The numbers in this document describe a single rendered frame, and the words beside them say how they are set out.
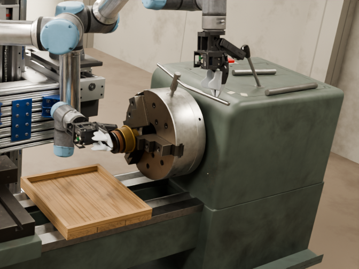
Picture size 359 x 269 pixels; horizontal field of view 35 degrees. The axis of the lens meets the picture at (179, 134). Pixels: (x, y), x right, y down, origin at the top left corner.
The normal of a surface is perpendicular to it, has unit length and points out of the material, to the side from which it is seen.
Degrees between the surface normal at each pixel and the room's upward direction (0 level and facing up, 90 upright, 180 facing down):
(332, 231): 0
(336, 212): 0
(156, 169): 90
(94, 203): 0
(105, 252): 90
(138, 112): 58
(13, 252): 90
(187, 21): 90
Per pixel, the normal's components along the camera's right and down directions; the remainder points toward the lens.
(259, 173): 0.59, 0.37
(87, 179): 0.13, -0.92
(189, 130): 0.58, -0.07
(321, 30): -0.72, 0.17
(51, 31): 0.13, 0.37
